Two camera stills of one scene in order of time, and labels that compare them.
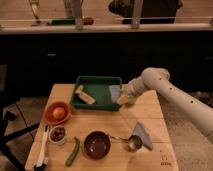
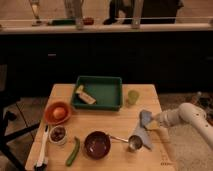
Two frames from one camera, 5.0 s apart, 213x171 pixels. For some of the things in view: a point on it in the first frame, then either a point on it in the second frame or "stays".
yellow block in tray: x=85 y=96 stays
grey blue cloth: x=141 y=131 stays
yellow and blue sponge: x=116 y=94 to x=146 y=120
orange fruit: x=59 y=112 stays
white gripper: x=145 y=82 to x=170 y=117
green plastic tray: x=98 y=86 stays
